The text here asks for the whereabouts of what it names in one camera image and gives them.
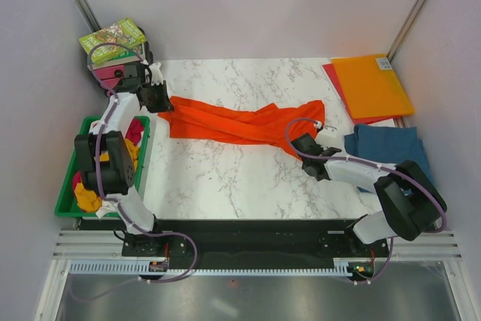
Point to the white slotted cable duct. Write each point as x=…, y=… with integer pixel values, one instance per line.
x=157, y=267

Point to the right aluminium corner post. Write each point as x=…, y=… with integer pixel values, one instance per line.
x=405, y=28

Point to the magenta t shirt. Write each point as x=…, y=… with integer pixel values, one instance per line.
x=138, y=135

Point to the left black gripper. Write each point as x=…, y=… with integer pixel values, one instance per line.
x=165, y=105

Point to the light green book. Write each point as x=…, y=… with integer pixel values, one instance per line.
x=104, y=45

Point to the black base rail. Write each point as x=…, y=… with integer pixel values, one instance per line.
x=253, y=243

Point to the orange plastic folder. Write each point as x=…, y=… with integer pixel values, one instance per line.
x=371, y=87

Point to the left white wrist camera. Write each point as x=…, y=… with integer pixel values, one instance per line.
x=154, y=74

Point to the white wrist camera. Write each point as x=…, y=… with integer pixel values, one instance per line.
x=327, y=136
x=154, y=74

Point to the red plastic folder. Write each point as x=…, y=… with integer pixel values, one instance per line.
x=332, y=75

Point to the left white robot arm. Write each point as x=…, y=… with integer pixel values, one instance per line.
x=102, y=155

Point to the yellow t shirt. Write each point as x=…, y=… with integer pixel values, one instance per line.
x=87, y=200

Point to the dark green book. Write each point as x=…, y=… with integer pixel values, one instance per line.
x=138, y=55

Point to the black pink drawer unit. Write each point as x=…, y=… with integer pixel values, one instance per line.
x=112, y=75

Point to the orange t shirt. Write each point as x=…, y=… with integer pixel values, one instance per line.
x=197, y=120

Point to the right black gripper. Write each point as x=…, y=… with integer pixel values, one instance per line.
x=323, y=149

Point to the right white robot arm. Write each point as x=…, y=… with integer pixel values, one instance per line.
x=410, y=203

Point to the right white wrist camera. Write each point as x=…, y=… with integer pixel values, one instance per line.
x=327, y=136

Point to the folded blue t shirt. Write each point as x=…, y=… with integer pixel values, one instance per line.
x=387, y=145

